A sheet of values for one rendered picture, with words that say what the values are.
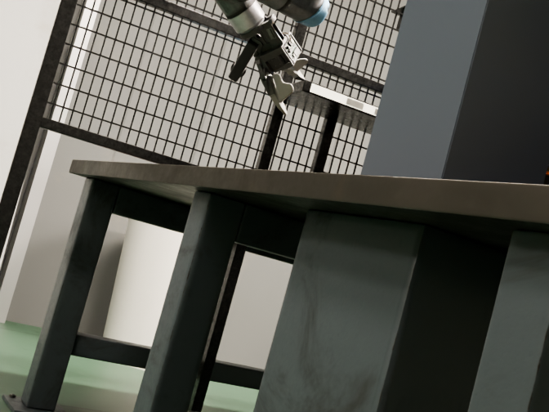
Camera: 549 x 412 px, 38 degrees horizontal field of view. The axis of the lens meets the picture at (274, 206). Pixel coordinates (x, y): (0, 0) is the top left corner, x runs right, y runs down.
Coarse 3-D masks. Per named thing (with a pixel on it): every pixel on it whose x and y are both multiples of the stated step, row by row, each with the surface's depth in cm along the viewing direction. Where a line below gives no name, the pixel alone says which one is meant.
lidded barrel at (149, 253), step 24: (144, 240) 339; (168, 240) 335; (120, 264) 350; (144, 264) 338; (168, 264) 335; (120, 288) 344; (144, 288) 336; (120, 312) 341; (144, 312) 335; (120, 336) 338; (144, 336) 335
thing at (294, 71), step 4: (300, 60) 186; (304, 60) 186; (296, 64) 187; (300, 64) 188; (304, 64) 188; (288, 68) 187; (292, 68) 188; (296, 68) 189; (300, 68) 189; (288, 72) 189; (292, 72) 189; (296, 72) 189; (300, 72) 191; (292, 76) 191; (296, 76) 190; (300, 76) 190
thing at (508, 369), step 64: (128, 192) 226; (64, 256) 225; (192, 256) 153; (512, 256) 85; (64, 320) 220; (192, 320) 154; (512, 320) 83; (192, 384) 155; (256, 384) 252; (512, 384) 81
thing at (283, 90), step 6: (270, 78) 180; (276, 78) 180; (276, 84) 180; (282, 84) 179; (288, 84) 178; (276, 90) 180; (282, 90) 179; (288, 90) 178; (270, 96) 180; (276, 96) 179; (282, 96) 179; (276, 102) 180; (282, 102) 181; (282, 108) 180
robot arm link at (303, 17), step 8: (288, 0) 167; (296, 0) 168; (304, 0) 169; (312, 0) 169; (320, 0) 171; (280, 8) 169; (288, 8) 169; (296, 8) 169; (304, 8) 170; (312, 8) 170; (320, 8) 171; (288, 16) 172; (296, 16) 171; (304, 16) 171; (312, 16) 171; (320, 16) 172; (304, 24) 174; (312, 24) 174
